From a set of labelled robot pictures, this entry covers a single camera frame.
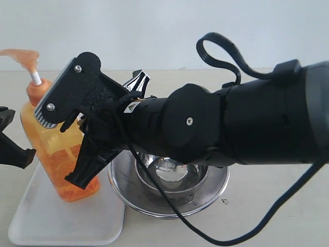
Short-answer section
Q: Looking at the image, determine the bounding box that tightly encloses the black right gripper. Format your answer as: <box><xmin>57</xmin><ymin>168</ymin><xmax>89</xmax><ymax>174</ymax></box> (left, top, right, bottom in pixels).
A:
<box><xmin>64</xmin><ymin>69</ymin><xmax>170</xmax><ymax>190</ymax></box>

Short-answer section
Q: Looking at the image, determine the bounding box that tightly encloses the orange pump soap bottle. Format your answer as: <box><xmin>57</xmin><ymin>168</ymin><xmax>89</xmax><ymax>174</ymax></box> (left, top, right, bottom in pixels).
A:
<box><xmin>1</xmin><ymin>49</ymin><xmax>100</xmax><ymax>202</ymax></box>

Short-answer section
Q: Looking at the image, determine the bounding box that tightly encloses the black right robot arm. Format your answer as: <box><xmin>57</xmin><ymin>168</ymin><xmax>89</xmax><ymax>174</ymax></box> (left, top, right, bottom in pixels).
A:
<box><xmin>66</xmin><ymin>60</ymin><xmax>328</xmax><ymax>188</ymax></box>

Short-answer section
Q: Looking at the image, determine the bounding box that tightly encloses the small stainless steel bowl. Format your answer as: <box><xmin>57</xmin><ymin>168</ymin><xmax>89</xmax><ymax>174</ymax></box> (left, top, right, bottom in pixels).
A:
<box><xmin>135</xmin><ymin>153</ymin><xmax>208</xmax><ymax>199</ymax></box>

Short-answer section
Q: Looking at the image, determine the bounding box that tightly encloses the steel mesh strainer basket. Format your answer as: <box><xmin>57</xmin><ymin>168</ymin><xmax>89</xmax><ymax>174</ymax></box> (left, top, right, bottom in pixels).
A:
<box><xmin>108</xmin><ymin>151</ymin><xmax>230</xmax><ymax>219</ymax></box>

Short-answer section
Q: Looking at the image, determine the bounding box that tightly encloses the white plastic tray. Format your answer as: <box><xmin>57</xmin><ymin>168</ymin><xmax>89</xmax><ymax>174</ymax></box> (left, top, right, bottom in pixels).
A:
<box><xmin>8</xmin><ymin>164</ymin><xmax>125</xmax><ymax>246</ymax></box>

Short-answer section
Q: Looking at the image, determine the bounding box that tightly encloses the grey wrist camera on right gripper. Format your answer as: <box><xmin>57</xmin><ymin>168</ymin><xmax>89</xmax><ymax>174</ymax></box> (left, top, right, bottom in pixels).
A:
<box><xmin>34</xmin><ymin>52</ymin><xmax>101</xmax><ymax>129</ymax></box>

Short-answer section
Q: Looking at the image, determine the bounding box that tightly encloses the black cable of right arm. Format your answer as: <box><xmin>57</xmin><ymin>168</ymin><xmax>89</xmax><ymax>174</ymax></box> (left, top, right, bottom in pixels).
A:
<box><xmin>113</xmin><ymin>32</ymin><xmax>329</xmax><ymax>247</ymax></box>

